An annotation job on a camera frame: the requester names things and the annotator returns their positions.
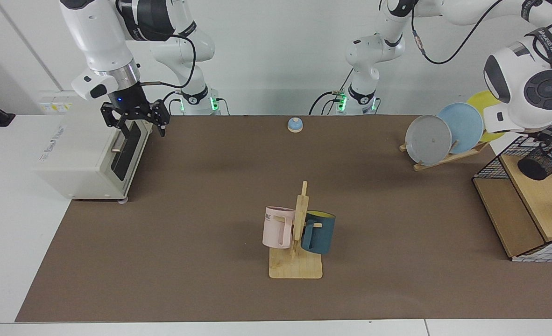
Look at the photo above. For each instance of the black mesh pen holder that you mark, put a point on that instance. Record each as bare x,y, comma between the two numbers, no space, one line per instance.
542,163

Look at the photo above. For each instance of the pale toaster oven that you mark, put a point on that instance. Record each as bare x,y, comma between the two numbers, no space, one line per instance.
80,158

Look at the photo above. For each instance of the white socket box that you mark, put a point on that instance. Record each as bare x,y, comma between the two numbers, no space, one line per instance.
56,100

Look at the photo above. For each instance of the yellow plate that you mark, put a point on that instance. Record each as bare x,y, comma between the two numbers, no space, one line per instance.
481,100

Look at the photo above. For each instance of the light blue plate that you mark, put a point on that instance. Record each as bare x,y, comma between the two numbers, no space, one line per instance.
463,123

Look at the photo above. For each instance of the wooden plate rack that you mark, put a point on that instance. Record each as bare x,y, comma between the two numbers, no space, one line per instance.
444,161

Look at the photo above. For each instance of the grey plate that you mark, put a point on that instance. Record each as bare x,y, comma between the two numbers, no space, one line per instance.
428,140

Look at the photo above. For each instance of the small blue round bell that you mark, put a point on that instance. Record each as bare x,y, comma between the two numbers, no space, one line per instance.
295,125

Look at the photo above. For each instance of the brown table cloth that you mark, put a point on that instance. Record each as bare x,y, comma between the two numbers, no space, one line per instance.
210,256

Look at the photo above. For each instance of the pink cup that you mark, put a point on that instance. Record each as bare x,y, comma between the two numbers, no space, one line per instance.
276,228

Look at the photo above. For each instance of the dark teal cup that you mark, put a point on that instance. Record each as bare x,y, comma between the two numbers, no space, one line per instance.
322,233

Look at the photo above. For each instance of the wooden cup stand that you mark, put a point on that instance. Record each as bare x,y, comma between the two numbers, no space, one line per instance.
299,266

